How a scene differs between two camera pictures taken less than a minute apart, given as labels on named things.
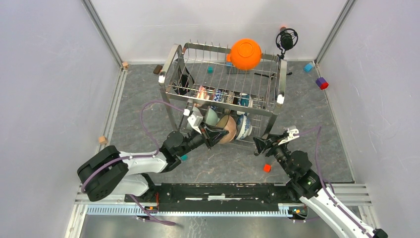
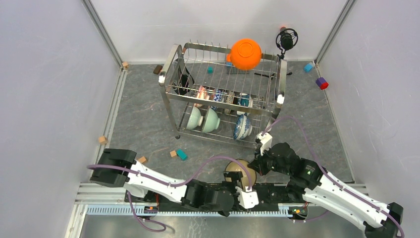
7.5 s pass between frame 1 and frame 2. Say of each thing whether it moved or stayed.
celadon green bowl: stayed
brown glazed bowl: moved
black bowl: stayed
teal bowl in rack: stayed
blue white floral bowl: stayed
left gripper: moved
